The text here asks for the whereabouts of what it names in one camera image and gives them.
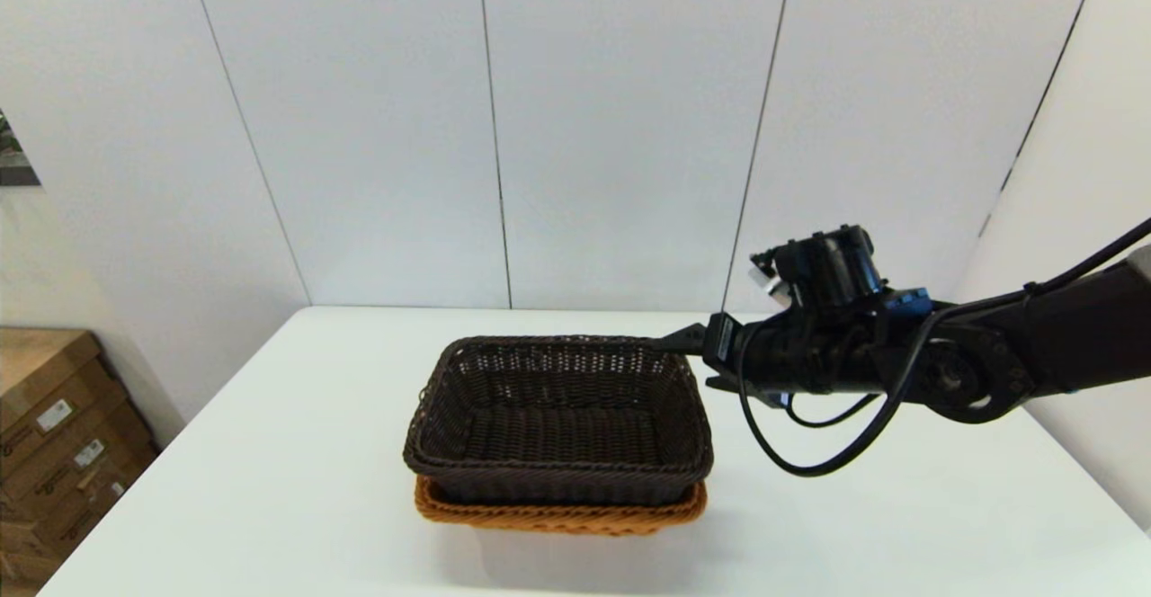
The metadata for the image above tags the dark brown wicker basket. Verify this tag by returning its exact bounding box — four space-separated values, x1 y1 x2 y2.
403 335 715 506

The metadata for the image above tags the orange wicker basket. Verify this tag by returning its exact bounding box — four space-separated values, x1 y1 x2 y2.
414 476 709 536

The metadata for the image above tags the brown cardboard box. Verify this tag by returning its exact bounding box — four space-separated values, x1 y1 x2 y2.
0 449 163 548
0 503 136 591
0 404 152 503
0 329 122 441

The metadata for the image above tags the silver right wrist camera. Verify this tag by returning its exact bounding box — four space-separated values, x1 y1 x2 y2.
749 252 792 303

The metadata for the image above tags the dark framed wall picture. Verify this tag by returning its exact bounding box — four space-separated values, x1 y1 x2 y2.
0 110 42 187

